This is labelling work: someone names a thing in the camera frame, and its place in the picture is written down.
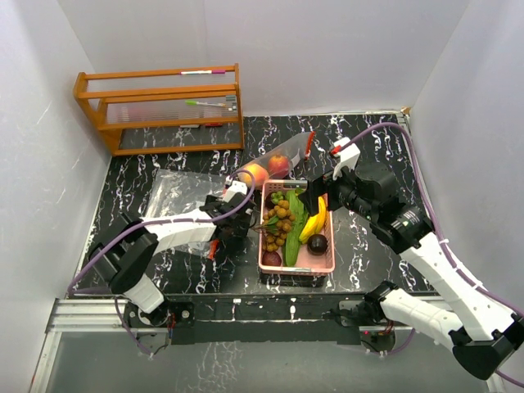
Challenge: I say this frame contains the clear zip bag orange zipper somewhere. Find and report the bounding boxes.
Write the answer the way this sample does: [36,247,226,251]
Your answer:
[237,132,315,190]

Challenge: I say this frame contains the orange peach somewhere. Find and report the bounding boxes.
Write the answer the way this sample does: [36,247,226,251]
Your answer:
[238,163,269,189]

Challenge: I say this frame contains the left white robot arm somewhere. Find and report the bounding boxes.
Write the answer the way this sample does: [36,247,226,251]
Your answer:
[88,192,255,327]

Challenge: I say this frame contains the dark mangosteen right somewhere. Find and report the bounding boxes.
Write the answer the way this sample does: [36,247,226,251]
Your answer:
[307,234,328,255]

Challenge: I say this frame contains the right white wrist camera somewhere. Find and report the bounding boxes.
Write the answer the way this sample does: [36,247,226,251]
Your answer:
[330,137,360,180]

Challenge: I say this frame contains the green cucumber leaf vegetable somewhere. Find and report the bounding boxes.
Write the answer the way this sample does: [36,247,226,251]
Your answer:
[283,191,309,267]

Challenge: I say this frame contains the purple passion fruit front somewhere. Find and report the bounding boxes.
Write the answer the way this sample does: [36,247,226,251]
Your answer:
[261,251,282,267]

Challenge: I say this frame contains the spare clear zip bags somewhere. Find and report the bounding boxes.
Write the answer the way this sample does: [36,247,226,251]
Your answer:
[138,169,230,261]

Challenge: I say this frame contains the yellow bananas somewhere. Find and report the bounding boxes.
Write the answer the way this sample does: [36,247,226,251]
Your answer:
[299,196,327,244]

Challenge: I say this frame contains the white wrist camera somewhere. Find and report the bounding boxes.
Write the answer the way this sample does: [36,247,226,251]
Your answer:
[222,180,248,202]
[330,137,360,180]

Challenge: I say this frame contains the pink white marker pen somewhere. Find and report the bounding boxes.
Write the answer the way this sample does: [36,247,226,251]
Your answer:
[179,70,227,76]

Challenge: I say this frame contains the pink plastic basket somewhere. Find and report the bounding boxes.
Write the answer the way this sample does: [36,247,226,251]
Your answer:
[258,180,335,277]

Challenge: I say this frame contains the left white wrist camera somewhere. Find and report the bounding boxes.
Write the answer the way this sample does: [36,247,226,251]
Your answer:
[222,180,248,202]

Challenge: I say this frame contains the mangosteen with green cap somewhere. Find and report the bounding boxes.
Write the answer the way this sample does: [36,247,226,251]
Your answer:
[264,191,285,210]

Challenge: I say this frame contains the wooden shelf rack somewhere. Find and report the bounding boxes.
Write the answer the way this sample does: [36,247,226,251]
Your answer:
[73,64,246,156]

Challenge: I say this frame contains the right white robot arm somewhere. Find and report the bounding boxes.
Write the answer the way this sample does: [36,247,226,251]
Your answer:
[299,163,523,380]

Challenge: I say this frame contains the green marker pen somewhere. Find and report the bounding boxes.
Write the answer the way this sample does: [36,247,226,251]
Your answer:
[185,100,227,108]

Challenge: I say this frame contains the longan bunch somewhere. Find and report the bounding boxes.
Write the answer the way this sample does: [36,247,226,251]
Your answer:
[254,199,295,252]

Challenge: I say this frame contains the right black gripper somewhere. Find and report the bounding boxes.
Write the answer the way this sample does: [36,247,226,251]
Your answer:
[298,160,377,222]

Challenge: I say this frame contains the red apple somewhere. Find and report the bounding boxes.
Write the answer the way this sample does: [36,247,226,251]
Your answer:
[268,155,290,179]

